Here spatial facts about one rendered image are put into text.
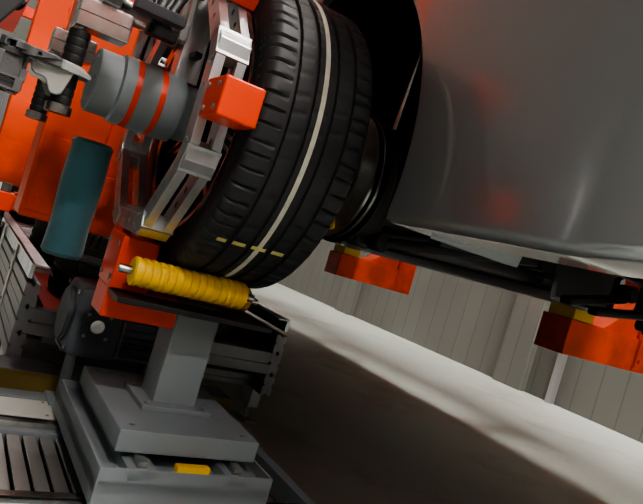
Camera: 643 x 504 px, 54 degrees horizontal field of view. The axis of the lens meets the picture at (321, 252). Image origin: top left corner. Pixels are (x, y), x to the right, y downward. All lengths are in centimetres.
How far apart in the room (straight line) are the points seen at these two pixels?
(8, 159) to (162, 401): 246
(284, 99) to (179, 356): 62
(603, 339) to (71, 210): 244
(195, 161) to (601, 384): 453
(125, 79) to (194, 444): 73
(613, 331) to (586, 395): 221
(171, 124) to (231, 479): 73
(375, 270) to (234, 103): 361
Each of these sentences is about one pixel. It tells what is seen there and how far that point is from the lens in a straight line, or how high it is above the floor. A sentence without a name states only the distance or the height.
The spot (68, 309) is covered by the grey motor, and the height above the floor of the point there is 34.
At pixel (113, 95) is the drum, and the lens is 133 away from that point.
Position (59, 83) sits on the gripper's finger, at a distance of 117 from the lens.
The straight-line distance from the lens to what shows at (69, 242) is 146.
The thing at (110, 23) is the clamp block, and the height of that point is 92.
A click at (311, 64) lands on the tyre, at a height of 97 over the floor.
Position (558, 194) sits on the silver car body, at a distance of 93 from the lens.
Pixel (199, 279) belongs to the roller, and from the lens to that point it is 131.
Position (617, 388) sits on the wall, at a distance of 528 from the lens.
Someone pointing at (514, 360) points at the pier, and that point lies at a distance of 576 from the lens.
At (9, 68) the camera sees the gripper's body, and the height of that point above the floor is 79.
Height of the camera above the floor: 65
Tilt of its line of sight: level
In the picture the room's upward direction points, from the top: 17 degrees clockwise
